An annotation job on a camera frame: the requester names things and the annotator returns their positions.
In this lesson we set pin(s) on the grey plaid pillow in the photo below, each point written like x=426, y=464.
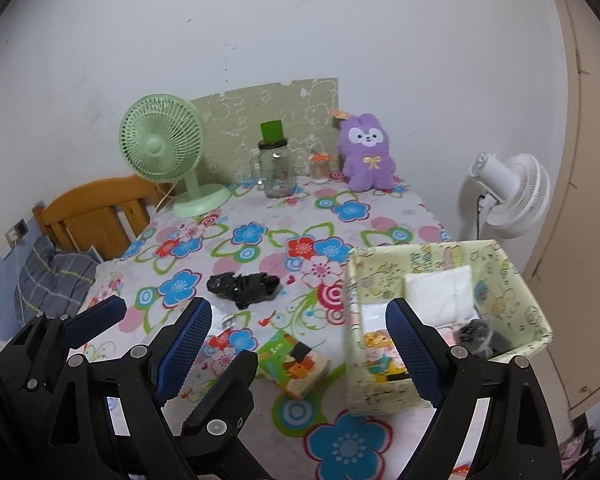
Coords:
x=60, y=275

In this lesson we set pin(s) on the white standing fan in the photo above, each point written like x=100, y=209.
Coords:
x=525, y=195

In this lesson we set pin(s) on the small jar with orange lid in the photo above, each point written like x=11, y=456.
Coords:
x=320, y=170

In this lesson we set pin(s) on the green card box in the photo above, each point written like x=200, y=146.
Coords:
x=290, y=360

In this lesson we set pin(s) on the grey cloth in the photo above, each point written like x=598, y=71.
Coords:
x=475, y=332

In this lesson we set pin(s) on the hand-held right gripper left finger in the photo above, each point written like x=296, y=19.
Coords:
x=185, y=350

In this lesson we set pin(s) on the beige door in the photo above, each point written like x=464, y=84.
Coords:
x=590, y=210

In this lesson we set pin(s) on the white towel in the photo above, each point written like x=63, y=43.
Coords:
x=437, y=290

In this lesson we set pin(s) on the yellow patterned fabric storage box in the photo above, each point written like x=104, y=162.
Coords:
x=375, y=270

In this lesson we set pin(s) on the black plastic bag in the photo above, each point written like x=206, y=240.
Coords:
x=245, y=287

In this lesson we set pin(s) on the yellow cartoon tissue packet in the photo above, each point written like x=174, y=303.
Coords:
x=377, y=355

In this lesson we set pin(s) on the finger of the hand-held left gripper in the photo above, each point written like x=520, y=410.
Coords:
x=225, y=390
x=97, y=316

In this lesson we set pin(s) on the green patterned board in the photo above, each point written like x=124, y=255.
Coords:
x=240, y=120

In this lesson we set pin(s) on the green desk fan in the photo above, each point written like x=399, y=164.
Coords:
x=152, y=145

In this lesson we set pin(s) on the wooden bed headboard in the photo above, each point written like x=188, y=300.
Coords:
x=95, y=200

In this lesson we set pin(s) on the wall socket panel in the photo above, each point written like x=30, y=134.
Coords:
x=21, y=227

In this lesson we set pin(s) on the glass mug with green lid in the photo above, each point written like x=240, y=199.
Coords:
x=277, y=175

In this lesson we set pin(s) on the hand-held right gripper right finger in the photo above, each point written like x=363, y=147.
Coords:
x=415, y=355

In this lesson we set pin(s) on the pink patterned item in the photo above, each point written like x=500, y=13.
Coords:
x=577, y=455

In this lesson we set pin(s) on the purple plush bunny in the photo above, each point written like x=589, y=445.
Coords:
x=367, y=160

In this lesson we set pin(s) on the pink packet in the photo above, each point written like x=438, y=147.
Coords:
x=447, y=332

